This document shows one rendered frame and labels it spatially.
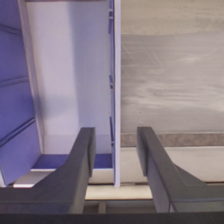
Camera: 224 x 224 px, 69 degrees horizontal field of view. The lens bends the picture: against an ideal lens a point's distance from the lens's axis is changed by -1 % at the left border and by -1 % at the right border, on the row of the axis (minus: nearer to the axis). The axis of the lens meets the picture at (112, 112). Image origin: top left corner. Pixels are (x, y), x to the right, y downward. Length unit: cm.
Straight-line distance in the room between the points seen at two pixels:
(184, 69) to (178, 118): 11
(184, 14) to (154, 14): 6
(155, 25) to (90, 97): 20
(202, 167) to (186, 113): 16
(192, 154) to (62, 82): 36
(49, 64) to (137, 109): 21
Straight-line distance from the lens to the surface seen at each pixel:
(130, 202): 48
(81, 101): 37
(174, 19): 39
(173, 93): 39
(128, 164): 44
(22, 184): 39
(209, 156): 49
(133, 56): 36
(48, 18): 38
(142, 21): 37
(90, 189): 46
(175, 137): 44
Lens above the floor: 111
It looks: 73 degrees down
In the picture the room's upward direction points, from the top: 179 degrees clockwise
